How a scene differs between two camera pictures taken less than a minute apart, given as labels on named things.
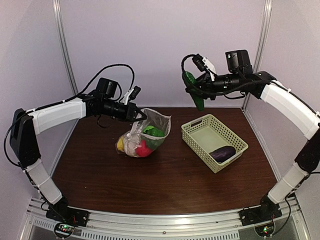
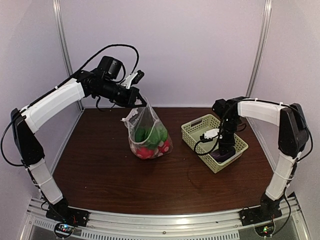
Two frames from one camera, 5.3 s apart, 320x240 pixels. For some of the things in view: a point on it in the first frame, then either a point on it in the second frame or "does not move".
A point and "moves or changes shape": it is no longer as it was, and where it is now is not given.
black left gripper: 129,113 to 129,101
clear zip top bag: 145,137 moves or changes shape
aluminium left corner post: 58,14 does not move
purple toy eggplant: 221,154 does not move
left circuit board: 64,230 does not move
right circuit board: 265,230 does not move
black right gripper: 204,84 to 224,144
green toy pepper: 151,130 to 140,135
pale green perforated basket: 202,134 does not move
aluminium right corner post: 262,43 does not move
